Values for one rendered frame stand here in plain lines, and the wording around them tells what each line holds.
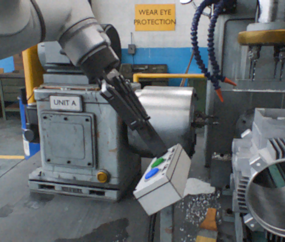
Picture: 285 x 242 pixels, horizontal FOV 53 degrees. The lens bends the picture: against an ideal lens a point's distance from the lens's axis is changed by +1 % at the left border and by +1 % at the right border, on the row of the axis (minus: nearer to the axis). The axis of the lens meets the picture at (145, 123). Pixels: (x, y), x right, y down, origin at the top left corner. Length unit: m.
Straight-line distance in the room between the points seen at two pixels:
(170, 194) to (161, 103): 0.44
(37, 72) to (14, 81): 4.70
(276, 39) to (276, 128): 0.34
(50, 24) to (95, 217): 0.56
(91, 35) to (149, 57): 5.48
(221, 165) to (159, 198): 0.59
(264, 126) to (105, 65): 0.34
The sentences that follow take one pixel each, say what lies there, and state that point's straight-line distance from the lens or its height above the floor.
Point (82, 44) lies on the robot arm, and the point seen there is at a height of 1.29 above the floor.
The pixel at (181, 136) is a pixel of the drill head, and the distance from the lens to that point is 0.85.
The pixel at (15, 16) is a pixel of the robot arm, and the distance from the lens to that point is 0.49.
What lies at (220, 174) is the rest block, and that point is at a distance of 1.06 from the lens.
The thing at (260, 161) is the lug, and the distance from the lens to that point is 0.56.
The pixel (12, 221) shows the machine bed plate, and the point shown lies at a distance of 0.96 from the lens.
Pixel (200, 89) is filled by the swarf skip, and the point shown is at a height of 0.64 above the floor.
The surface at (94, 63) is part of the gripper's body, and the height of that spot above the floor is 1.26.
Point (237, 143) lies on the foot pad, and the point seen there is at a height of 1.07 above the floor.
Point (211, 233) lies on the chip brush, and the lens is 0.83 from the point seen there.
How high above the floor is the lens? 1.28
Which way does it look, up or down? 14 degrees down
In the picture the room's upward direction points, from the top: straight up
